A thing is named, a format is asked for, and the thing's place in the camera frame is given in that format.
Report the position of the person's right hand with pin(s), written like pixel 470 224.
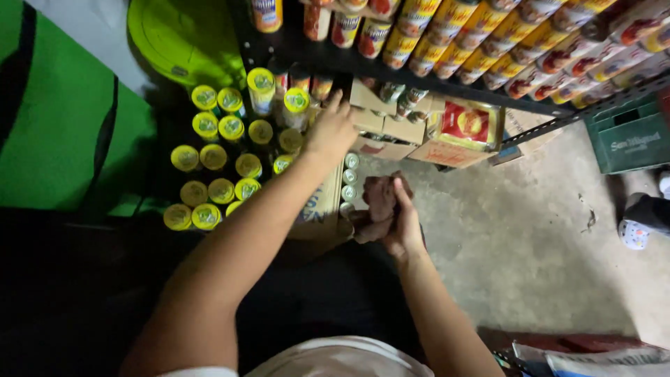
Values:
pixel 404 230

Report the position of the person's left hand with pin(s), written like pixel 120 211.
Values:
pixel 330 133

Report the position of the person's left fingers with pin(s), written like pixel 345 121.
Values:
pixel 339 107

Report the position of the brown cleaning cloth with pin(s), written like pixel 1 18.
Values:
pixel 378 201

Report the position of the red label sauce bottle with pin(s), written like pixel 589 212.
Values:
pixel 281 84
pixel 300 81
pixel 321 87

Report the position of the silver top can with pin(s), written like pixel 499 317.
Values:
pixel 351 160
pixel 348 192
pixel 345 209
pixel 349 176

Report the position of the open brown cardboard box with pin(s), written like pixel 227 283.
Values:
pixel 390 131

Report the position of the cardboard box with blue print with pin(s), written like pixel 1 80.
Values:
pixel 322 209

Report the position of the cardboard box with orange print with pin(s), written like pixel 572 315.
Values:
pixel 445 155

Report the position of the group of yellow-lid bottles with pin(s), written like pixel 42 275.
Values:
pixel 225 157

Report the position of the clear bag of red packets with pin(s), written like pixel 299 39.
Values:
pixel 468 124

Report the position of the black metal rack of bottles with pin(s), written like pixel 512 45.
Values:
pixel 471 47

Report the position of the lime green plastic lid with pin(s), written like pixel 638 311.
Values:
pixel 183 36

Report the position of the plain brown cardboard box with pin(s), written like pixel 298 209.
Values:
pixel 528 125

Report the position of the person's black shorts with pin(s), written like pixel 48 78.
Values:
pixel 324 298

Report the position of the person's white shirt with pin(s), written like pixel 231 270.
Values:
pixel 335 361

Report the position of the dry leaf scrap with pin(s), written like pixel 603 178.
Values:
pixel 590 217

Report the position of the green and black banner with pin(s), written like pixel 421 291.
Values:
pixel 57 115

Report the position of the green plastic crate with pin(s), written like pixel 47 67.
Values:
pixel 631 139

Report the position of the reddish brown wooden board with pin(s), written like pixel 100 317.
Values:
pixel 565 341

